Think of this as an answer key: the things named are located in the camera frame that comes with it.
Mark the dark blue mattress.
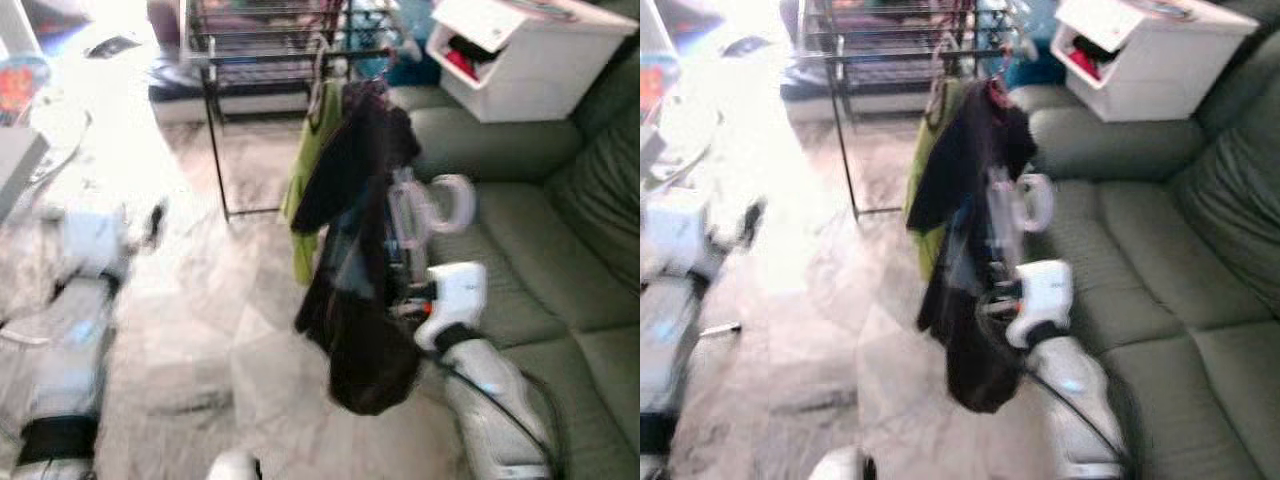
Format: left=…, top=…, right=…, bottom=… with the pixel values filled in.
left=783, top=55, right=941, bottom=106
left=150, top=50, right=331, bottom=106

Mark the pink plastic hanger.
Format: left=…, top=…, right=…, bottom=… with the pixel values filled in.
left=385, top=168, right=478, bottom=286
left=985, top=168, right=1056, bottom=281

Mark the dark green leather sofa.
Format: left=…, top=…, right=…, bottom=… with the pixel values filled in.
left=1005, top=40, right=1280, bottom=480
left=385, top=40, right=641, bottom=480

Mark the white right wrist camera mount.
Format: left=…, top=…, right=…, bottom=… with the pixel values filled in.
left=415, top=262, right=489, bottom=351
left=1005, top=260, right=1073, bottom=349

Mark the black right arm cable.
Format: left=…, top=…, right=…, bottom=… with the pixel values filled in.
left=425, top=350, right=566, bottom=471
left=1020, top=365, right=1136, bottom=471

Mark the black fleece garment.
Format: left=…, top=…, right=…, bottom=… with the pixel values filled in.
left=915, top=200, right=1031, bottom=413
left=295, top=200, right=423, bottom=416

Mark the black metal drying rack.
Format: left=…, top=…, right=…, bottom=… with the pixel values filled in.
left=180, top=0, right=421, bottom=221
left=800, top=0, right=1041, bottom=221

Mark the blue bag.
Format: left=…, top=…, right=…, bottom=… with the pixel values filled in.
left=385, top=0, right=441, bottom=86

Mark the grey robot left leg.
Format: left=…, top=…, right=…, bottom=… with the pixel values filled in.
left=808, top=445, right=879, bottom=480
left=205, top=450, right=263, bottom=480

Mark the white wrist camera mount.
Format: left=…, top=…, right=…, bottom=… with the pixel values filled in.
left=1005, top=260, right=1073, bottom=349
left=62, top=205, right=129, bottom=276
left=648, top=188, right=713, bottom=271
left=415, top=262, right=489, bottom=351

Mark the green garment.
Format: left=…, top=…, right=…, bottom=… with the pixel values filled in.
left=905, top=80, right=966, bottom=281
left=280, top=80, right=346, bottom=286

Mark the colourful baby bouncer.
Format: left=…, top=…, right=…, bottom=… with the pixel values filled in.
left=0, top=55, right=91, bottom=191
left=640, top=55, right=701, bottom=181

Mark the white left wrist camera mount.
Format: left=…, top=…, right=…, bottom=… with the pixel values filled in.
left=62, top=205, right=129, bottom=276
left=648, top=188, right=713, bottom=271

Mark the white storage box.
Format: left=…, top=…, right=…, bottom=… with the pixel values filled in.
left=1050, top=0, right=1261, bottom=123
left=428, top=0, right=641, bottom=123

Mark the brown hanger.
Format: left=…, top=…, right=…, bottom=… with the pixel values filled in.
left=310, top=35, right=336, bottom=116
left=928, top=40, right=953, bottom=121

